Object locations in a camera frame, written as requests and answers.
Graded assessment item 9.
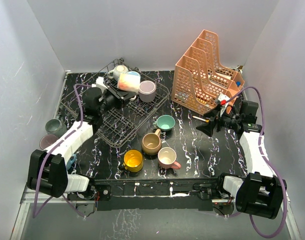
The tan brown mug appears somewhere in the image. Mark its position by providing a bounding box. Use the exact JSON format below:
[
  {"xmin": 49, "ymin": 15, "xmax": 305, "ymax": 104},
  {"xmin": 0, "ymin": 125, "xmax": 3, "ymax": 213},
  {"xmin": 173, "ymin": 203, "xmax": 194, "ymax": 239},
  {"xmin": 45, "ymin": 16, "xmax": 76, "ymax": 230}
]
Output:
[{"xmin": 141, "ymin": 128, "xmax": 162, "ymax": 156}]

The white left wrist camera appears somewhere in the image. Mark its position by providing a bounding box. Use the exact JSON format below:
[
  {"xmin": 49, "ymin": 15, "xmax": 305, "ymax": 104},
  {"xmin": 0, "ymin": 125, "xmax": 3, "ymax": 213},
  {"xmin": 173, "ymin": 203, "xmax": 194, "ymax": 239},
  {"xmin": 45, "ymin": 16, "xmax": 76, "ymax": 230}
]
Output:
[{"xmin": 91, "ymin": 76, "xmax": 108, "ymax": 92}]

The teal green cup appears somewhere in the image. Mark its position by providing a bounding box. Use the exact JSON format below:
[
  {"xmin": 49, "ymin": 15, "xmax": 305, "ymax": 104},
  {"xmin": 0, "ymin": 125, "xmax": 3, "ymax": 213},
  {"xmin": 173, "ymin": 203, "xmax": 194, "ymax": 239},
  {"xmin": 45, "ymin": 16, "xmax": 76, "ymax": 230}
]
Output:
[{"xmin": 153, "ymin": 115, "xmax": 176, "ymax": 131}]

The blue mug cream inside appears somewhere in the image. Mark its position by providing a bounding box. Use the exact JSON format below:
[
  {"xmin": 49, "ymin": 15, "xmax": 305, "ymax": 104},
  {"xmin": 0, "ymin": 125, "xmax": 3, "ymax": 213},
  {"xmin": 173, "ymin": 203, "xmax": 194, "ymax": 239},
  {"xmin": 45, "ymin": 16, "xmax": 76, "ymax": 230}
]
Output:
[{"xmin": 66, "ymin": 153, "xmax": 77, "ymax": 172}]

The lilac ceramic mug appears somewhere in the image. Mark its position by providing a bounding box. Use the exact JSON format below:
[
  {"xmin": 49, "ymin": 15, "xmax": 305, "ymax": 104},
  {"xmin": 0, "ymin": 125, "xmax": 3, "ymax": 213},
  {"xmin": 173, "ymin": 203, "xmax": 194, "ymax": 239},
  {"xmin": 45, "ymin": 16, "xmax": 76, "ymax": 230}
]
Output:
[{"xmin": 138, "ymin": 80, "xmax": 157, "ymax": 103}]

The grey wire dish rack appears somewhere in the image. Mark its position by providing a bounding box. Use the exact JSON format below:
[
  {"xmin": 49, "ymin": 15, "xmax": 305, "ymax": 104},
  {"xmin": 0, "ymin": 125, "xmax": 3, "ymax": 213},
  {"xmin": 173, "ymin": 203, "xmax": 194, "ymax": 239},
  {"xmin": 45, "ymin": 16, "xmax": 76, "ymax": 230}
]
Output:
[{"xmin": 59, "ymin": 58, "xmax": 170, "ymax": 148}]

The mauve pink mug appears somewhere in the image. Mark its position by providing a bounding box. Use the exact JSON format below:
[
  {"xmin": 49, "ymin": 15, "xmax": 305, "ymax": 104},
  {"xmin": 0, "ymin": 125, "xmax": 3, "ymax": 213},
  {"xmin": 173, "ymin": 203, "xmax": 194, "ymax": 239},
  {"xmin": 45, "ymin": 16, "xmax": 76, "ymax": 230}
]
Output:
[{"xmin": 39, "ymin": 134, "xmax": 59, "ymax": 150}]

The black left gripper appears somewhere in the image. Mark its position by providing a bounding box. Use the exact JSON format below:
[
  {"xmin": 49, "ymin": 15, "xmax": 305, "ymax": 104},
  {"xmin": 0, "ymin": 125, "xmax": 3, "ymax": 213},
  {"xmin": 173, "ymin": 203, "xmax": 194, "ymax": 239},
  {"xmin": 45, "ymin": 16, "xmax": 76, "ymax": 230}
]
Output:
[{"xmin": 97, "ymin": 84, "xmax": 136, "ymax": 116}]

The cream pink speckled mug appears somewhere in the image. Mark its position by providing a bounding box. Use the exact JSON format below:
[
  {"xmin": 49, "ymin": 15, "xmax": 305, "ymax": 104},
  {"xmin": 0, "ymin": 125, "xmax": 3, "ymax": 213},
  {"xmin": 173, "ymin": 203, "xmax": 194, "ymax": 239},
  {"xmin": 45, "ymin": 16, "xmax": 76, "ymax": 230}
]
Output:
[{"xmin": 117, "ymin": 73, "xmax": 141, "ymax": 94}]

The grey green mug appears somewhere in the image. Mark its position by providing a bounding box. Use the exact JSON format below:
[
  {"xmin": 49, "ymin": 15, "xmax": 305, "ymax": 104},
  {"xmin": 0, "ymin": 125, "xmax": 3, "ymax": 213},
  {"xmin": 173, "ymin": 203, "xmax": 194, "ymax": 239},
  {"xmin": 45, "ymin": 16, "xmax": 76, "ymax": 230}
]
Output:
[{"xmin": 45, "ymin": 118, "xmax": 67, "ymax": 138}]

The aluminium frame rail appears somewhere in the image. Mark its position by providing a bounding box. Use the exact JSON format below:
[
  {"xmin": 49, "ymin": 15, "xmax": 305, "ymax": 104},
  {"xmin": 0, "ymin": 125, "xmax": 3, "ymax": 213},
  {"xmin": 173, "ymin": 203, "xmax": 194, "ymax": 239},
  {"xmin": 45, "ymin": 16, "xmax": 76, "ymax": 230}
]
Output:
[{"xmin": 9, "ymin": 180, "xmax": 302, "ymax": 240}]

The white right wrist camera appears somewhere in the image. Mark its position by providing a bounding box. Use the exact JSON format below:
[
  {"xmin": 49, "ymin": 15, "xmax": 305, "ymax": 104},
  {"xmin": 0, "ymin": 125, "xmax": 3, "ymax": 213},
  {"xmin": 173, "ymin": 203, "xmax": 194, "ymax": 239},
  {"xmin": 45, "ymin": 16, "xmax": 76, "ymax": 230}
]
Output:
[{"xmin": 215, "ymin": 93, "xmax": 232, "ymax": 116}]

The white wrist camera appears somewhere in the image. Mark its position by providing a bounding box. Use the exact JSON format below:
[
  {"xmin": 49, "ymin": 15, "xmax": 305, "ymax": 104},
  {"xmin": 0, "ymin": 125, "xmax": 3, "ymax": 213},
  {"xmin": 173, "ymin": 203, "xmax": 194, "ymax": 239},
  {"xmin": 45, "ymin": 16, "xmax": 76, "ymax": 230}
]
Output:
[
  {"xmin": 91, "ymin": 76, "xmax": 108, "ymax": 92},
  {"xmin": 215, "ymin": 93, "xmax": 232, "ymax": 116}
]

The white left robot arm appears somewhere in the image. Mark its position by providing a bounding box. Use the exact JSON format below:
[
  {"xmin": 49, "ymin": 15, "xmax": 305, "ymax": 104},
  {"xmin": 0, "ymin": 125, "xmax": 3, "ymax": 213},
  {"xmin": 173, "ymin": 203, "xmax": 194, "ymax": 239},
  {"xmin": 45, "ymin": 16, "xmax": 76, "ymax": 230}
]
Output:
[{"xmin": 26, "ymin": 85, "xmax": 137, "ymax": 200}]

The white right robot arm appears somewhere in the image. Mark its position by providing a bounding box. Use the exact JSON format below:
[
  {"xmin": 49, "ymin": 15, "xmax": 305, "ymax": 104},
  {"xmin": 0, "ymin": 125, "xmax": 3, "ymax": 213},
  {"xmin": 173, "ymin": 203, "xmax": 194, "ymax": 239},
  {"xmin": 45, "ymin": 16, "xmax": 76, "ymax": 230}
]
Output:
[{"xmin": 197, "ymin": 100, "xmax": 287, "ymax": 219}]

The white speckled ceramic mug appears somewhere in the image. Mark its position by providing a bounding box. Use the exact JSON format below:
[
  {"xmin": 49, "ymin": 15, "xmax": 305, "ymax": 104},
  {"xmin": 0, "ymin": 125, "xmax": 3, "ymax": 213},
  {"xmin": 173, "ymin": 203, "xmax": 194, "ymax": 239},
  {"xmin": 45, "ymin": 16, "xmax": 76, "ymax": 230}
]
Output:
[{"xmin": 107, "ymin": 65, "xmax": 129, "ymax": 81}]

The pink mug white inside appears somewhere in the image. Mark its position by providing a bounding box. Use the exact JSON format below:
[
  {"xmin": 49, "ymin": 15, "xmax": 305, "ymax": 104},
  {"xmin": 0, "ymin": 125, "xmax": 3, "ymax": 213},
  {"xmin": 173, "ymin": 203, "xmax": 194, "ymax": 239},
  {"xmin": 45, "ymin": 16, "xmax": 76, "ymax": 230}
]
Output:
[{"xmin": 157, "ymin": 147, "xmax": 181, "ymax": 170}]

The yellow mug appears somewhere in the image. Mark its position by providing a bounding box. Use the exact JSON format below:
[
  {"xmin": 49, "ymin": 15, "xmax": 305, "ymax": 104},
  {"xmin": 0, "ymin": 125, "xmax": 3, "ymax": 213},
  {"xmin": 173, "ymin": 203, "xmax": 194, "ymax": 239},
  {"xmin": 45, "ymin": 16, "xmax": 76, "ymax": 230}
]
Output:
[{"xmin": 121, "ymin": 149, "xmax": 144, "ymax": 173}]

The peach plastic file organizer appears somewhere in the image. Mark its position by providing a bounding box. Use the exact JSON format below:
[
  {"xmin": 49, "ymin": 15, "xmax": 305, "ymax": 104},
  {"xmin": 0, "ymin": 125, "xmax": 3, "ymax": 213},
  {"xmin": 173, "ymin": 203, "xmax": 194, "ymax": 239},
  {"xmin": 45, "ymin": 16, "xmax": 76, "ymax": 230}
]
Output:
[{"xmin": 171, "ymin": 29, "xmax": 245, "ymax": 115}]

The white yellow marker pen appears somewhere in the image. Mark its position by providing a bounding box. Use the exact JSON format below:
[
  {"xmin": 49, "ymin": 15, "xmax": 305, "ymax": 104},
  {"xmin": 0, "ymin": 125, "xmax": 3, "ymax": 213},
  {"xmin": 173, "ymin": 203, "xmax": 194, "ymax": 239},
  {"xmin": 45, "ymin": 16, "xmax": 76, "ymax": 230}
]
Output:
[{"xmin": 192, "ymin": 115, "xmax": 210, "ymax": 123}]

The light blue textured mug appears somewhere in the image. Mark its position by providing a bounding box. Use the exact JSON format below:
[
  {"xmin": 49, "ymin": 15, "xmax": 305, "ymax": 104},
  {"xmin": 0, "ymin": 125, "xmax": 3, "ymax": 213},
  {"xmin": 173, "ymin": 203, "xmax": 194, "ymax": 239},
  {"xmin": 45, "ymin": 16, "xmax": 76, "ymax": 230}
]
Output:
[{"xmin": 126, "ymin": 71, "xmax": 141, "ymax": 77}]

